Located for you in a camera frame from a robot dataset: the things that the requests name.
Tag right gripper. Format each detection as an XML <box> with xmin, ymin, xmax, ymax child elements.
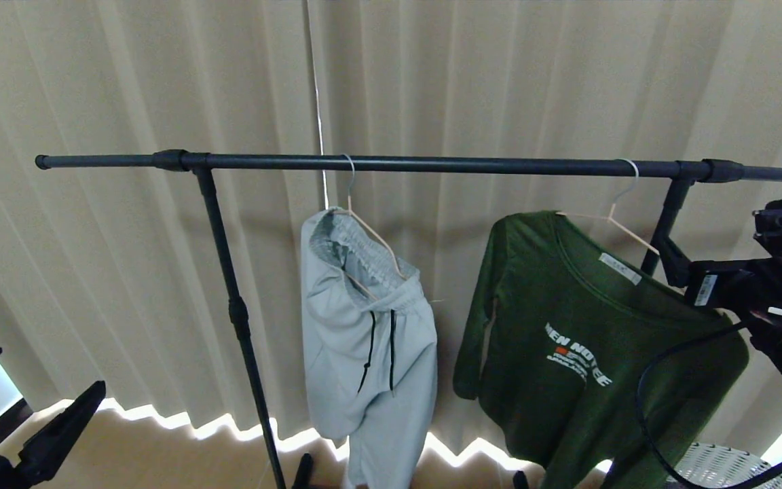
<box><xmin>684</xmin><ymin>260</ymin><xmax>782</xmax><ymax>420</ymax></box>

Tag pink clothes hanger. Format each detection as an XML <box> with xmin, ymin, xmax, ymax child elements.
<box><xmin>333</xmin><ymin>155</ymin><xmax>409</xmax><ymax>300</ymax></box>
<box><xmin>556</xmin><ymin>159</ymin><xmax>661</xmax><ymax>257</ymax></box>

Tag green garment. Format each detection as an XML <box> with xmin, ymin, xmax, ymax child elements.
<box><xmin>452</xmin><ymin>211</ymin><xmax>750</xmax><ymax>489</ymax></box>

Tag pale grey shorts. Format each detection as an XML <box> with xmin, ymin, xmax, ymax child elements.
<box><xmin>299</xmin><ymin>207</ymin><xmax>439</xmax><ymax>489</ymax></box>

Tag white laundry basket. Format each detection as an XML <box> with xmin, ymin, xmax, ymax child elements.
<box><xmin>666</xmin><ymin>443</ymin><xmax>782</xmax><ymax>489</ymax></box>

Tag black clothes rack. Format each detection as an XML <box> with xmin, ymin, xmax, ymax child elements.
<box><xmin>35</xmin><ymin>149</ymin><xmax>782</xmax><ymax>489</ymax></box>

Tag beige curtain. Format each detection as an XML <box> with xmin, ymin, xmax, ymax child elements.
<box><xmin>0</xmin><ymin>0</ymin><xmax>782</xmax><ymax>469</ymax></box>

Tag black cable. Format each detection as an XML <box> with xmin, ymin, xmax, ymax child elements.
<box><xmin>635</xmin><ymin>323</ymin><xmax>782</xmax><ymax>489</ymax></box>

